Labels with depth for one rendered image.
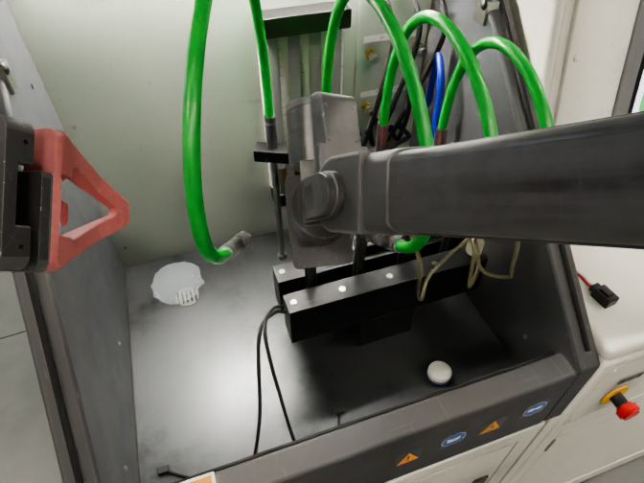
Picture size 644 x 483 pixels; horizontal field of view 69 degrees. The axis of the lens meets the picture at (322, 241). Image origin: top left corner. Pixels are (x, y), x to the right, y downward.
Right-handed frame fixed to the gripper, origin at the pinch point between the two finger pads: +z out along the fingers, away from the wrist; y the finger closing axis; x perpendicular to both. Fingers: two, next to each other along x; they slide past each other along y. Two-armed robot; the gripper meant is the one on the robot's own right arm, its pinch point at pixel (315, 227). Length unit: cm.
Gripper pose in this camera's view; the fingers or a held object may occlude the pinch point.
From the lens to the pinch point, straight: 60.4
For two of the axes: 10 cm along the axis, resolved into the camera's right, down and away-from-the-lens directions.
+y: -1.0, -9.9, 0.6
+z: -0.5, 0.7, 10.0
